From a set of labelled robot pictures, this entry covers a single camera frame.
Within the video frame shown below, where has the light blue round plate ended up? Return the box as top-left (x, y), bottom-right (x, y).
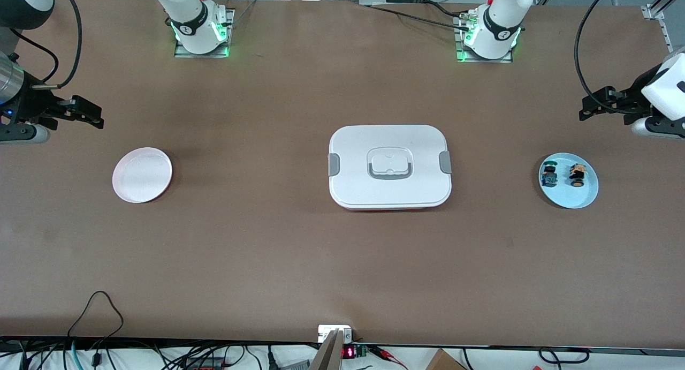
top-left (538, 153), bottom-right (599, 209)

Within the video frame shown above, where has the grey slanted bar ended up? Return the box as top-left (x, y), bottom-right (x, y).
top-left (309, 329), bottom-right (346, 370)

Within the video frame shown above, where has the small white box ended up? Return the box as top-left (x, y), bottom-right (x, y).
top-left (318, 325), bottom-right (354, 343)

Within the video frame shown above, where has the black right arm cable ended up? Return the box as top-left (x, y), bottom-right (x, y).
top-left (8, 0), bottom-right (82, 89)

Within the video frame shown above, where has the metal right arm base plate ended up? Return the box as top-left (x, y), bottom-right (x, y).
top-left (174, 8), bottom-right (235, 58)

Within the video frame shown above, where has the green push button switch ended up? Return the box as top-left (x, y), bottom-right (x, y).
top-left (540, 160), bottom-right (559, 189)

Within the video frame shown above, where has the black oval cable loop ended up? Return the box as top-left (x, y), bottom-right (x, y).
top-left (538, 348), bottom-right (590, 364)

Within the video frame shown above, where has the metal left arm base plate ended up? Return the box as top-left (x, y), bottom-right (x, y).
top-left (454, 14), bottom-right (513, 64)

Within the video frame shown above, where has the pink round plate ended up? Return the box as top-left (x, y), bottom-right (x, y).
top-left (112, 147), bottom-right (173, 203)

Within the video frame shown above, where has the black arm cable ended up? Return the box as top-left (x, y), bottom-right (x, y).
top-left (8, 0), bottom-right (82, 89)
top-left (574, 0), bottom-right (624, 114)

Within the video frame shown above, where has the white lidded lunch box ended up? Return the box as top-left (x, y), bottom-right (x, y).
top-left (328, 125), bottom-right (453, 211)

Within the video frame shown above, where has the red clip lead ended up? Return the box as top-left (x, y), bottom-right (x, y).
top-left (369, 346), bottom-right (410, 370)

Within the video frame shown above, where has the brown cardboard piece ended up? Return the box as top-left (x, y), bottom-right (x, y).
top-left (425, 349), bottom-right (467, 370)

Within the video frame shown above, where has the aluminium extrusion bracket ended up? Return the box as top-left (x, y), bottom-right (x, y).
top-left (641, 0), bottom-right (685, 20)

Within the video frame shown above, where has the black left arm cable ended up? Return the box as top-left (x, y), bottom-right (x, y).
top-left (574, 0), bottom-right (624, 114)

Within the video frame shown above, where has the black looped cable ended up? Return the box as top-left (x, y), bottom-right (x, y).
top-left (67, 291), bottom-right (125, 354)

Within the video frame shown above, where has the black cable across table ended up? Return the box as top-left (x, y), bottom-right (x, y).
top-left (367, 1), bottom-right (471, 31)

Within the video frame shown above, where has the perforated metal strip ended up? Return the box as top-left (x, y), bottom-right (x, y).
top-left (661, 18), bottom-right (685, 57)

